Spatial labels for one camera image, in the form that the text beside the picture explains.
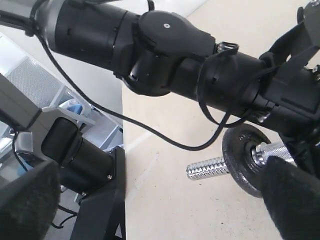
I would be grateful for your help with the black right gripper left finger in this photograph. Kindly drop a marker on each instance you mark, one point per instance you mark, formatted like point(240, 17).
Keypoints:
point(28, 204)

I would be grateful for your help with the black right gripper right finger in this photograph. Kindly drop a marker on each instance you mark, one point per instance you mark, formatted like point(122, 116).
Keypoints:
point(292, 199)

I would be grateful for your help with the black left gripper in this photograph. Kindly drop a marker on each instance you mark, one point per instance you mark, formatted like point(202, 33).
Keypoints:
point(289, 97)

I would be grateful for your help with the chrome threaded dumbbell bar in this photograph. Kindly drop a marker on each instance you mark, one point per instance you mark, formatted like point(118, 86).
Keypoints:
point(217, 166)

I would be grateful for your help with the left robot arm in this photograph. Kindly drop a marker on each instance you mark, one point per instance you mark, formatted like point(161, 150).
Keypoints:
point(159, 52)

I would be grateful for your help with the chrome spinlock collar nut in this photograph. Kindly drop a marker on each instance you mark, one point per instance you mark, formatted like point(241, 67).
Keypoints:
point(259, 154)

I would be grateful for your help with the near black weight plate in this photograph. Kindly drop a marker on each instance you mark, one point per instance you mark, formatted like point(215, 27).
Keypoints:
point(237, 145)

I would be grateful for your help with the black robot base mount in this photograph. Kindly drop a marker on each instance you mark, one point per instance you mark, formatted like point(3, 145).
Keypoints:
point(99, 175)

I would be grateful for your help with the grey metal frame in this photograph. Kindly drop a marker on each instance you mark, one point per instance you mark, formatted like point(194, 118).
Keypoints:
point(27, 87)

